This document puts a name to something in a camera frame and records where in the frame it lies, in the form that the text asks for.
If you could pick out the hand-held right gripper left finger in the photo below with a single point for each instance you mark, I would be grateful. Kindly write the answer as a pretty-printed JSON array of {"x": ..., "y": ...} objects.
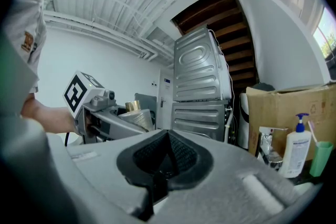
[{"x": 105, "y": 165}]

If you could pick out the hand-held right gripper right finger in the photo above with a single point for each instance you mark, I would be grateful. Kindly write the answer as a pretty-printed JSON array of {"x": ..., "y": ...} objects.
[{"x": 225, "y": 181}]

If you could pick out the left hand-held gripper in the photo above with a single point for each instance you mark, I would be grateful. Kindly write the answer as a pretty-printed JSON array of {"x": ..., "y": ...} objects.
[{"x": 76, "y": 93}]

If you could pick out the white bottle with blue pump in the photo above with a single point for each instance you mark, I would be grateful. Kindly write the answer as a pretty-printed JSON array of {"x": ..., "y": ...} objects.
[{"x": 295, "y": 150}]

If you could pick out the person's left forearm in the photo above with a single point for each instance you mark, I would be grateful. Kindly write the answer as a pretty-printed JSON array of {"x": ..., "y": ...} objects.
[{"x": 48, "y": 118}]

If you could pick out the chrome sink faucet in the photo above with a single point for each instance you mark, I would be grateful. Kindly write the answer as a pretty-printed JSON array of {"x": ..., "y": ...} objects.
[{"x": 267, "y": 148}]

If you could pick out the dark sink counter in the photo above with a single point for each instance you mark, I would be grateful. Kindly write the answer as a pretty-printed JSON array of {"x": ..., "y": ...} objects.
[{"x": 305, "y": 179}]

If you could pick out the plastic wrap roll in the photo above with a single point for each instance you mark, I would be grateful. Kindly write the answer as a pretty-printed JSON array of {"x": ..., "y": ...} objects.
[{"x": 136, "y": 116}]

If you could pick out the white door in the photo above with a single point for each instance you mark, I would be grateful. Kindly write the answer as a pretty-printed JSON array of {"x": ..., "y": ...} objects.
[{"x": 165, "y": 97}]

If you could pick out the small silver laundry appliance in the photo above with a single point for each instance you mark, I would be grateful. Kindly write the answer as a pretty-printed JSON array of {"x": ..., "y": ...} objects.
[{"x": 198, "y": 119}]

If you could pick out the brown cardboard box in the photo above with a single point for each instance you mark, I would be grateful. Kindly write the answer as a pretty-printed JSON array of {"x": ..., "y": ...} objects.
[{"x": 278, "y": 110}]

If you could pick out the large silver laundry appliance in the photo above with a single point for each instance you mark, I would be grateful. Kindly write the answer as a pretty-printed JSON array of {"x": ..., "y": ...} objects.
[{"x": 197, "y": 65}]

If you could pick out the green plastic cup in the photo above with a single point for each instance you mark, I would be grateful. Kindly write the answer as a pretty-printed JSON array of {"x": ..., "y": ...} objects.
[{"x": 320, "y": 158}]

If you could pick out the pink toothbrush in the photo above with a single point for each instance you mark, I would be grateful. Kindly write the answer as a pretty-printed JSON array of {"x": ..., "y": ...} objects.
[{"x": 312, "y": 131}]

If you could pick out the person's white t-shirt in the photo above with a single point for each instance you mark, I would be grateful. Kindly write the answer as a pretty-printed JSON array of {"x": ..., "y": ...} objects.
[{"x": 25, "y": 31}]

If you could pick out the wooden staircase underside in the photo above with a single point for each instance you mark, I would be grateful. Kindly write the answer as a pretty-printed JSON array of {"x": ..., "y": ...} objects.
[{"x": 225, "y": 23}]

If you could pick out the window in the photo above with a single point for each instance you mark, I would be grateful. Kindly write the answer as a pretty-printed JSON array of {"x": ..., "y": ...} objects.
[{"x": 326, "y": 34}]

